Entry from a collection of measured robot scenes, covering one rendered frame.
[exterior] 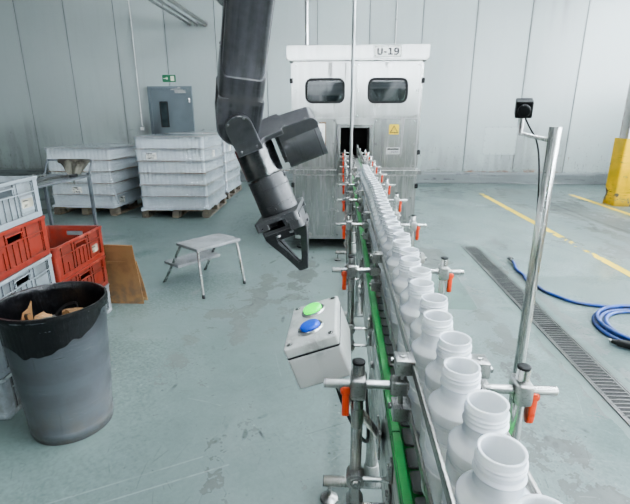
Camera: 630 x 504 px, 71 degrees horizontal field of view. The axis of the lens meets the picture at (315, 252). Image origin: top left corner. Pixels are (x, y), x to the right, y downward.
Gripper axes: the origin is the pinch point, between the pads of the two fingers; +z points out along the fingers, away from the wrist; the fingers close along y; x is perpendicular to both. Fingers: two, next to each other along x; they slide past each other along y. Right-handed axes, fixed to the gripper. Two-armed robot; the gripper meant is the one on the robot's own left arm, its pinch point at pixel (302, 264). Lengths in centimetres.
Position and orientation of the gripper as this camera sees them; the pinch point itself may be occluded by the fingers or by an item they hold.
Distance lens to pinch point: 68.6
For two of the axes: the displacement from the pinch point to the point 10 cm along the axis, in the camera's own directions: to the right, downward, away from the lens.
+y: 0.6, -3.0, 9.5
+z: 3.6, 8.9, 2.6
